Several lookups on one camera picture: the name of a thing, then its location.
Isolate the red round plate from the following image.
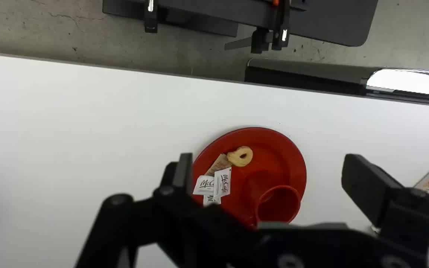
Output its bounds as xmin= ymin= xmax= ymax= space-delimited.
xmin=191 ymin=126 xmax=308 ymax=230

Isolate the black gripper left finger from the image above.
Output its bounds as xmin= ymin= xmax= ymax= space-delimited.
xmin=157 ymin=151 xmax=195 ymax=200

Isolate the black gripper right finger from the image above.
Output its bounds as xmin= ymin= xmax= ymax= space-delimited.
xmin=341 ymin=153 xmax=429 ymax=240

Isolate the red plastic cup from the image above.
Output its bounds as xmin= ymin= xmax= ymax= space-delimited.
xmin=246 ymin=169 xmax=304 ymax=227

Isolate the cream loop with brown tag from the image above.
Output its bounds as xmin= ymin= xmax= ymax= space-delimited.
xmin=204 ymin=144 xmax=255 ymax=178

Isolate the white printed paper tag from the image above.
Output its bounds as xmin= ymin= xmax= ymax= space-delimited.
xmin=192 ymin=165 xmax=234 ymax=208

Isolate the black flat stand base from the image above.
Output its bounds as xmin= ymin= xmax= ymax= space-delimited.
xmin=101 ymin=0 xmax=380 ymax=47

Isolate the black clamp with orange top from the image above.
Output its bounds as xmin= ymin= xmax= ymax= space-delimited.
xmin=249 ymin=0 xmax=292 ymax=54

